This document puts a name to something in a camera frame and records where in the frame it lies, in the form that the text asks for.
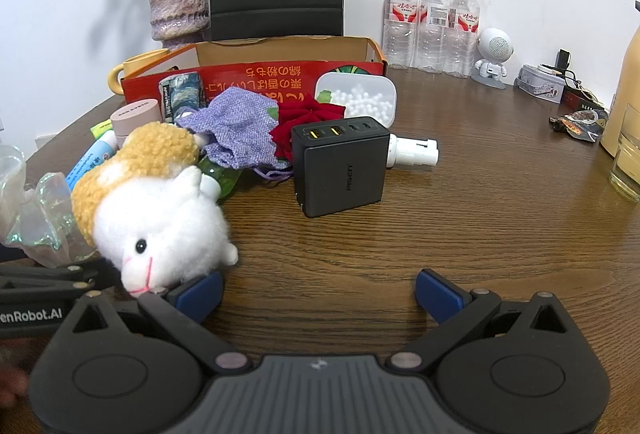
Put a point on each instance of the black multi-port charger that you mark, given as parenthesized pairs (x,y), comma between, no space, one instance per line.
(340,174)

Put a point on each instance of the yellow mug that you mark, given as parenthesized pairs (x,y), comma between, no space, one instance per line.
(140,62)

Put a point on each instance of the iridescent plastic bag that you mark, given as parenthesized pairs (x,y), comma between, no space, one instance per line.
(45,214)

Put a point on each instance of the cream kettle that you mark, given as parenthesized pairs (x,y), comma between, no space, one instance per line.
(627,79)

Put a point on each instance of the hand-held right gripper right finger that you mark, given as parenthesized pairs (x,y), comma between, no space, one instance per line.
(440,296)

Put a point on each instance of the dark snack packet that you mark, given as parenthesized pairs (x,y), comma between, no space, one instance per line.
(580,124)

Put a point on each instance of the small black device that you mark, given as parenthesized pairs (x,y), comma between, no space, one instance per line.
(563,60)

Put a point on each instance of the purple cloth pouch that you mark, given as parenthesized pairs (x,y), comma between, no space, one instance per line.
(235,129)

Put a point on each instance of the blue painting print tissue pack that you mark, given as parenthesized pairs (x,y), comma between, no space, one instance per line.
(182,94)

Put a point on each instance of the purple ceramic vase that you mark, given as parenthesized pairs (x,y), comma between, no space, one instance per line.
(177,9)

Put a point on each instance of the clear water bottle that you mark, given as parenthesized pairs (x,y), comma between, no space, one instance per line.
(400,24)
(432,29)
(462,34)

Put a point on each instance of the white robot figure speaker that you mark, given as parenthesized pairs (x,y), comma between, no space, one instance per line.
(495,47)

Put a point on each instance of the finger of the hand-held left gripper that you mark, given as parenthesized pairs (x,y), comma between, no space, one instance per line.
(50,286)
(50,269)

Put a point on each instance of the yellow-green packet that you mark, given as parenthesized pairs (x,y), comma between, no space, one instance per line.
(101,128)

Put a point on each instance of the pink round jar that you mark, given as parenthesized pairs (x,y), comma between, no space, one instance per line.
(135,119)

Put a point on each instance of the dark red small box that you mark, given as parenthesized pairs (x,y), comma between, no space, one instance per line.
(580,102)

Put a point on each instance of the red artificial rose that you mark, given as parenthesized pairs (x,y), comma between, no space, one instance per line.
(300,119)

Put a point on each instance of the small printed tin box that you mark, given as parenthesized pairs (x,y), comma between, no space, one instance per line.
(542,84)

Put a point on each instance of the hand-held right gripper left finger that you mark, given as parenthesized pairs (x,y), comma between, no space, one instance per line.
(200,296)

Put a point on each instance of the blue tube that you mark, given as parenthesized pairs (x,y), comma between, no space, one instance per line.
(92,159)

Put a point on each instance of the white plastic cotton box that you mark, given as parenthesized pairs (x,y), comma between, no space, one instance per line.
(365,99)

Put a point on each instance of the red cardboard box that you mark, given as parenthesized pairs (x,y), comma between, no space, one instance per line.
(280,72)

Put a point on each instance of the clear drinking glass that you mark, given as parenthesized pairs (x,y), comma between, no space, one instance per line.
(625,169)

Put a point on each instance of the white and tan plush alpaca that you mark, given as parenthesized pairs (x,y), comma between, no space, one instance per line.
(165,224)

